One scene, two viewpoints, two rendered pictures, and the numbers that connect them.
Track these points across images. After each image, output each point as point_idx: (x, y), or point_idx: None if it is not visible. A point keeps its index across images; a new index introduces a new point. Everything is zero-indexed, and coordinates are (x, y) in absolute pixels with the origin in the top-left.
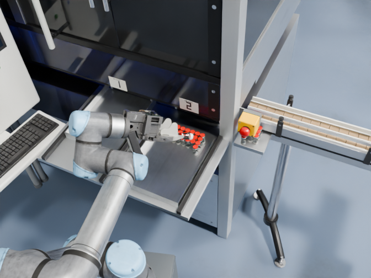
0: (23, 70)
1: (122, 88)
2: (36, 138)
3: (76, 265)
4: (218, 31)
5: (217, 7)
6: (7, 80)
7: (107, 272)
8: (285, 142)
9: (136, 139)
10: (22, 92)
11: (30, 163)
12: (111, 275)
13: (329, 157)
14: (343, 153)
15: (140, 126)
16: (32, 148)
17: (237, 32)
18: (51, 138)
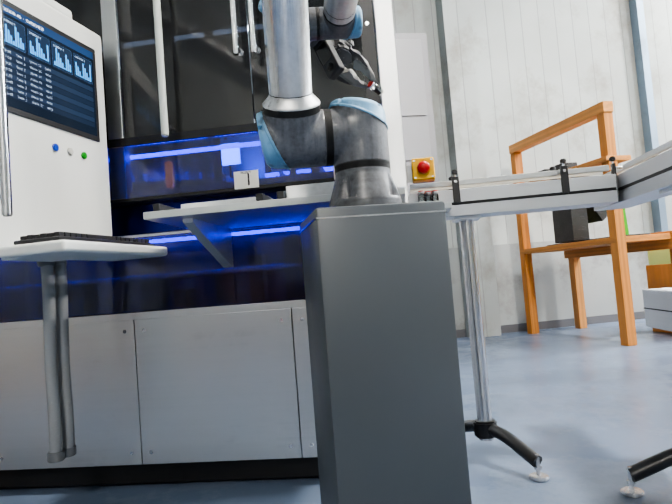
0: (106, 189)
1: (252, 184)
2: (126, 237)
3: None
4: (373, 48)
5: (369, 23)
6: (87, 183)
7: (339, 116)
8: (467, 210)
9: (332, 44)
10: (98, 218)
11: (118, 250)
12: (345, 119)
13: (524, 208)
14: (536, 191)
15: (332, 41)
16: (120, 241)
17: (393, 41)
18: (146, 245)
